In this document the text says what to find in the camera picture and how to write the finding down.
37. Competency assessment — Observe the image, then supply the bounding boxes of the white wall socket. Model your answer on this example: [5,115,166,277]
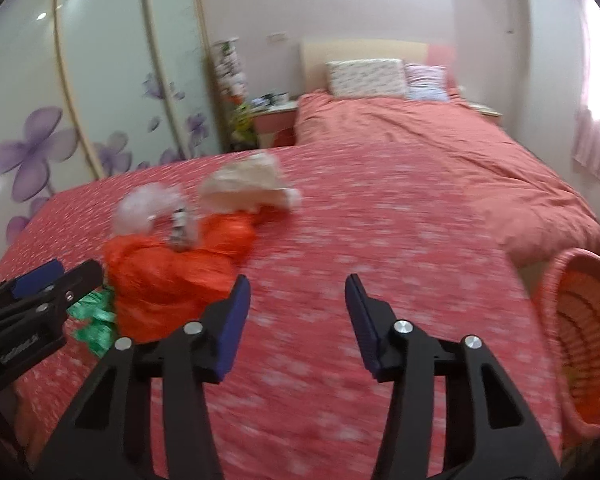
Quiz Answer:
[266,32,288,44]

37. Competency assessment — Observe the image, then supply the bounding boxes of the wardrobe with purple flowers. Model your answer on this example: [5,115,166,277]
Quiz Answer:
[0,0,222,249]

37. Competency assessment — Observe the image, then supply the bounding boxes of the white floral pillow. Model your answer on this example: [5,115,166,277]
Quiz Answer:
[326,58,407,99]

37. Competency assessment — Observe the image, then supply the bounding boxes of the orange plastic laundry basket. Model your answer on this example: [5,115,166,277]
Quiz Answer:
[532,248,600,448]

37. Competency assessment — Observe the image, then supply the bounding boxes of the beige crumpled bag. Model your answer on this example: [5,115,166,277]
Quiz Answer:
[198,152,301,214]

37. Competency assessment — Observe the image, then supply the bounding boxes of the red floral bedspread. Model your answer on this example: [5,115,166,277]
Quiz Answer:
[0,144,560,479]

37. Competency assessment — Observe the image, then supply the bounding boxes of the hanging plush toy column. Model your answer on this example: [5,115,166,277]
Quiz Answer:
[212,37,248,105]

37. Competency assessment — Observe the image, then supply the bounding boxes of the white mug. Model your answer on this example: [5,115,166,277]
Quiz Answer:
[274,92,289,105]

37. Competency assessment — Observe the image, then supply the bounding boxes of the green foil wrapper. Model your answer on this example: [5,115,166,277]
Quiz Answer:
[68,285,118,359]

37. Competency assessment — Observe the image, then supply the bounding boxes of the large orange plastic bag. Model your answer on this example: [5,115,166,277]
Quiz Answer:
[102,206,288,344]

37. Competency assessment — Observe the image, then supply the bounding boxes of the pink window curtain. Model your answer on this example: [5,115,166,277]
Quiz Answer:
[572,0,600,180]

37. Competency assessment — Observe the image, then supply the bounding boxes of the small clear plastic bag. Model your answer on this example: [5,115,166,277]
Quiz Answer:
[111,182,185,235]

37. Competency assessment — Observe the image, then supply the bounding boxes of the pink striped pillow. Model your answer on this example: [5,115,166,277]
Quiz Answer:
[405,63,450,102]

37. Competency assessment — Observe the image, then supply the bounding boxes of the beige and pink headboard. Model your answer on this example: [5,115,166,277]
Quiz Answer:
[299,38,456,97]

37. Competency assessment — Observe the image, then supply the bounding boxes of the yellow green plush toy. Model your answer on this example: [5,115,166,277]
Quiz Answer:
[230,103,258,148]

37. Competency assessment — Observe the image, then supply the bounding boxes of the pink left nightstand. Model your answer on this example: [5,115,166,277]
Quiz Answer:
[252,101,298,148]

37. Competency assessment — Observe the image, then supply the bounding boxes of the salmon pink duvet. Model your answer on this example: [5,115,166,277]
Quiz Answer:
[294,91,600,268]

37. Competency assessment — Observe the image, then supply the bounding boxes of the right bedside nightstand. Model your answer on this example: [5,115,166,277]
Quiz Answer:
[468,102,502,126]

